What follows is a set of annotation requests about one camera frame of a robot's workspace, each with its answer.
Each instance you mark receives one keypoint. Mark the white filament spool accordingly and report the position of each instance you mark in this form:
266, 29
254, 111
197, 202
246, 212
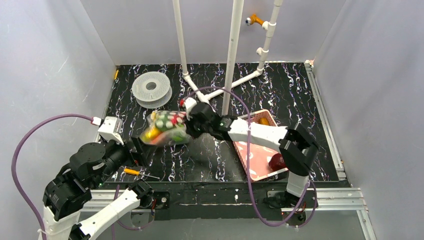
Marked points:
152, 90

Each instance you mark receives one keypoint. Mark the white pvc pipe frame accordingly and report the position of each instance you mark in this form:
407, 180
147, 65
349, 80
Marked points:
235, 26

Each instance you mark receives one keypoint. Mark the yellow toy banana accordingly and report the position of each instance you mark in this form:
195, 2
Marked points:
152, 133

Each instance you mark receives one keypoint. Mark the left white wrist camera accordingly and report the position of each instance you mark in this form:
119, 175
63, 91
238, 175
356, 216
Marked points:
109, 128

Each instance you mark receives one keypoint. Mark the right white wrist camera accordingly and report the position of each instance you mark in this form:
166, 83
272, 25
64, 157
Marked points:
186, 105

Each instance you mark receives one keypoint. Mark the yellow handled screwdriver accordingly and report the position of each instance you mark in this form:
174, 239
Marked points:
138, 173

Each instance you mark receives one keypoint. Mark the pink plastic basket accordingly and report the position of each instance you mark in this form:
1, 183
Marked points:
259, 170

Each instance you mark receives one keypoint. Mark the clear dotted zip bag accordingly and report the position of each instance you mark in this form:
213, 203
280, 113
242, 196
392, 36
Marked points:
171, 134

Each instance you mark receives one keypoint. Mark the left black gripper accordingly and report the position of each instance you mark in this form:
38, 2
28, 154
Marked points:
137, 151

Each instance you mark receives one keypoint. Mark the red toy apple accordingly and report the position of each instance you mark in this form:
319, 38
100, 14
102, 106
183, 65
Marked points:
176, 117

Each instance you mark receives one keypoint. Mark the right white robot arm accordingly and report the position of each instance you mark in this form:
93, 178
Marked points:
297, 147

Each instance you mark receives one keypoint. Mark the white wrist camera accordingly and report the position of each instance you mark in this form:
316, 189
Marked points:
186, 105
109, 128

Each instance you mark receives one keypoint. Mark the orange wall hook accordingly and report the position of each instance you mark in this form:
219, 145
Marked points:
253, 19

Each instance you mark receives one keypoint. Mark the dark red toy fruit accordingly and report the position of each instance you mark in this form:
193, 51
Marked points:
277, 162

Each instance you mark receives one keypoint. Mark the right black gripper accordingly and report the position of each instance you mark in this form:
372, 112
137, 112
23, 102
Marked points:
192, 124

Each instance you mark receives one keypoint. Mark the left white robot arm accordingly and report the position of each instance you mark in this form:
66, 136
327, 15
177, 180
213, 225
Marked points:
87, 170

